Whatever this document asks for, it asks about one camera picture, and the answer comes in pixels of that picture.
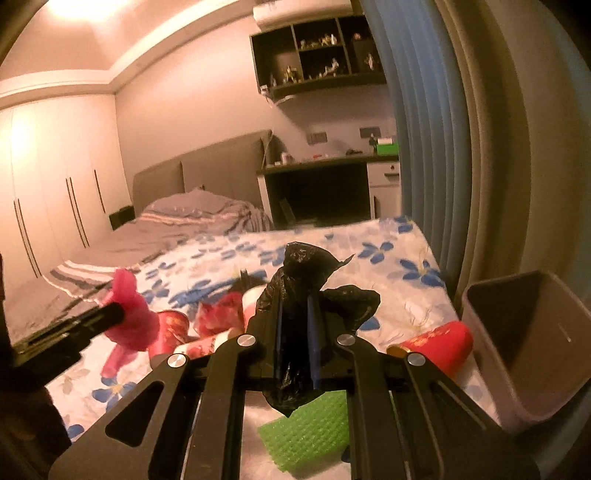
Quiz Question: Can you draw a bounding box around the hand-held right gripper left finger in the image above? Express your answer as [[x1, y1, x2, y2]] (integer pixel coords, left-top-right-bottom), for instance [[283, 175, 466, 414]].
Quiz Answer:
[[48, 291, 284, 480]]

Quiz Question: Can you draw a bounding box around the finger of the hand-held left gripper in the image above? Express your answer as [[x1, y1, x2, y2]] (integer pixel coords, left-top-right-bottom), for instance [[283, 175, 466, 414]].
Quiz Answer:
[[69, 302, 126, 340]]

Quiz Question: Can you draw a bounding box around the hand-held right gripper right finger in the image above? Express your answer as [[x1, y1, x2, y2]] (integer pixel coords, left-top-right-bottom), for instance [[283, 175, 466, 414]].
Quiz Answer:
[[307, 295, 541, 480]]

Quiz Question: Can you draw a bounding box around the pink plastic bag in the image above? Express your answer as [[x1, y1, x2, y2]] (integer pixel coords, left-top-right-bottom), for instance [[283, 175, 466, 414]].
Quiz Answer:
[[99, 269, 161, 380]]

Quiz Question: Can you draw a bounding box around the white paper cup red print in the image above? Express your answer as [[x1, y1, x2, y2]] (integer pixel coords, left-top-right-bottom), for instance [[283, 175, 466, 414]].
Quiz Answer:
[[242, 286, 269, 325]]

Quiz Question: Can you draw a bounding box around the black plastic bag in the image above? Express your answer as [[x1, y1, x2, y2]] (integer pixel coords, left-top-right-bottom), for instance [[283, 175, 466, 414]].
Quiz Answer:
[[244, 241, 382, 418]]

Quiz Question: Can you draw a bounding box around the red plastic wrapper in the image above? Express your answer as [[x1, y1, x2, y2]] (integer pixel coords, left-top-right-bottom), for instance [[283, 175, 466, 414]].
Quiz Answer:
[[193, 294, 246, 339]]

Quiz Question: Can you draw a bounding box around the grey trash bin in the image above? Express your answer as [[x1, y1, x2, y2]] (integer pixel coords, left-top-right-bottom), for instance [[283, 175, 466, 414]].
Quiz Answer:
[[461, 270, 591, 435]]

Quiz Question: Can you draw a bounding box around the red white paper tube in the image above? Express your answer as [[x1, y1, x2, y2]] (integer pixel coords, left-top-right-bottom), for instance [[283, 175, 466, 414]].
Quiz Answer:
[[184, 335, 232, 361]]

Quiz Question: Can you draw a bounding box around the green foam net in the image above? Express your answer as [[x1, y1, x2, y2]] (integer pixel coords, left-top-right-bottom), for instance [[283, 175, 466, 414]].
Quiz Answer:
[[257, 390, 350, 476]]

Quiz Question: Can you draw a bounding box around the dark nightstand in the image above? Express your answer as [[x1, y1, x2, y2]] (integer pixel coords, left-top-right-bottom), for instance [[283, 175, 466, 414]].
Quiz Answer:
[[109, 206, 135, 230]]

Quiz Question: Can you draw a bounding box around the blue floral bedsheet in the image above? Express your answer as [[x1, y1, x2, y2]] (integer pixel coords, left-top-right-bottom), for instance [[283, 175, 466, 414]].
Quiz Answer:
[[9, 215, 505, 480]]

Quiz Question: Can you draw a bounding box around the red cylindrical can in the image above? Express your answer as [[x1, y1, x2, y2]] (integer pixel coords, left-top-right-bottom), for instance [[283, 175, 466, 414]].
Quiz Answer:
[[387, 322, 475, 376]]

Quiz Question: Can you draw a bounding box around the grey striped blanket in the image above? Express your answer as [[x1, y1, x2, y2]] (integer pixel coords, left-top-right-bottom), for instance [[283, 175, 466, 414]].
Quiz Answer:
[[9, 186, 274, 335]]

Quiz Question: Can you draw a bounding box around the white wardrobe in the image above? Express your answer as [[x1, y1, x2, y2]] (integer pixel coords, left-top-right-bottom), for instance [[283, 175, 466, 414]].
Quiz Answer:
[[0, 91, 133, 283]]

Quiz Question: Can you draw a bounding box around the dark desk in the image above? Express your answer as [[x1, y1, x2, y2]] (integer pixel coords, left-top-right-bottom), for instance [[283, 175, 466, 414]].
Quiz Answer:
[[256, 154, 402, 230]]

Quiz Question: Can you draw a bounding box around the white drawer cabinet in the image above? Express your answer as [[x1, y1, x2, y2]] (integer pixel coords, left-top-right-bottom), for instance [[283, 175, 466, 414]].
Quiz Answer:
[[367, 161, 402, 221]]

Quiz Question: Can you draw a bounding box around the grey padded headboard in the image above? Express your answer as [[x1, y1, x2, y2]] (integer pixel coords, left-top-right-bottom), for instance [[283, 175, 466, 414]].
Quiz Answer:
[[132, 129, 274, 221]]

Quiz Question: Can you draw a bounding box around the blue grey curtain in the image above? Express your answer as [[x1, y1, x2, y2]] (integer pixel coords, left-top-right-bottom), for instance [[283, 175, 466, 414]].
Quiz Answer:
[[359, 0, 591, 326]]

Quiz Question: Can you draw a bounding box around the row of small figurines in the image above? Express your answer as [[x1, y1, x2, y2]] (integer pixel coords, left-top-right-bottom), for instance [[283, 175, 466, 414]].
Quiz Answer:
[[272, 31, 376, 87]]

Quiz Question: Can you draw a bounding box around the white air conditioner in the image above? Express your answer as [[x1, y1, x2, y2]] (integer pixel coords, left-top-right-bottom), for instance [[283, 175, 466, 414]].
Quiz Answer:
[[252, 0, 355, 29]]

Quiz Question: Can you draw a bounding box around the dark wall shelf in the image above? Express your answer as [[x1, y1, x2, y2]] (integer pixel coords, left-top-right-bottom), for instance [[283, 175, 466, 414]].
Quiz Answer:
[[249, 13, 387, 101]]

